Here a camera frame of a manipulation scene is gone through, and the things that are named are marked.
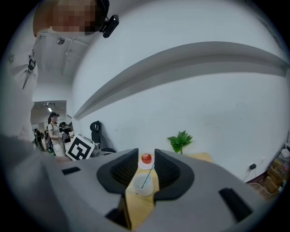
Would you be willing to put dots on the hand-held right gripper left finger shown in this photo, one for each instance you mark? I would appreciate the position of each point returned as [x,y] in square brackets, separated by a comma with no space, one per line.
[86,188]

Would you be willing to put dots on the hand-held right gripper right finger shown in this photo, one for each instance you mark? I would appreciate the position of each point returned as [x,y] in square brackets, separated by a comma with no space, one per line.
[199,194]

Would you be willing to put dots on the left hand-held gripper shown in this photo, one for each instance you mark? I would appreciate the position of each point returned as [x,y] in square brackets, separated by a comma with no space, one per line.
[79,149]

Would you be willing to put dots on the green star-shaped wire object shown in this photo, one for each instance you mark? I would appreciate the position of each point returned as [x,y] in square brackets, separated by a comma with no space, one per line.
[148,175]

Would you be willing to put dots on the black office chair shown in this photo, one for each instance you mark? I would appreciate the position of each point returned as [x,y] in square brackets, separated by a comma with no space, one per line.
[96,136]

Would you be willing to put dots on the green potted plant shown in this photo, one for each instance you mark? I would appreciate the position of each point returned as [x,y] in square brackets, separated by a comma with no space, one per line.
[180,141]

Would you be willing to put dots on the light wooden table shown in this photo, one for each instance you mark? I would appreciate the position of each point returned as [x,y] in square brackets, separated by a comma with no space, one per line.
[140,208]

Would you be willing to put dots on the black power adapter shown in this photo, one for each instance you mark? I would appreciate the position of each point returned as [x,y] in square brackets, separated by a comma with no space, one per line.
[252,166]

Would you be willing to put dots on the white plate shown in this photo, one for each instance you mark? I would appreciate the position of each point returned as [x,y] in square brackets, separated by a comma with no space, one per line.
[145,166]

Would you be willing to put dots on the red apple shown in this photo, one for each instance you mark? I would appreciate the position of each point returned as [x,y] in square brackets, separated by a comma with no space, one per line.
[146,158]

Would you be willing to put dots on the cardboard box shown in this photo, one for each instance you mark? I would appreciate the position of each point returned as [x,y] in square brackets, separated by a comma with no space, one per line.
[275,174]

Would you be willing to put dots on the white router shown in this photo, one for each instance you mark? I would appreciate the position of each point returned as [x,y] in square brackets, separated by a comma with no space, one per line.
[286,151]

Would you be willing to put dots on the black clip-on microphone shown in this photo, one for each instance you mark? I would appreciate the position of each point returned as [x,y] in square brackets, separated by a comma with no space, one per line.
[31,63]

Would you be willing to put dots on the person's white shirt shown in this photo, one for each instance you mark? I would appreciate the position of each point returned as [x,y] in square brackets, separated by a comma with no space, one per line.
[20,68]

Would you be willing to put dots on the person's head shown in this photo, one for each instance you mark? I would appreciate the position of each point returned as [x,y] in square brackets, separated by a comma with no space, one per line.
[72,15]

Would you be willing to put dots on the black head-mounted camera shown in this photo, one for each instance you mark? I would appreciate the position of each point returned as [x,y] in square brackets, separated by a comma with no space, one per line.
[111,26]

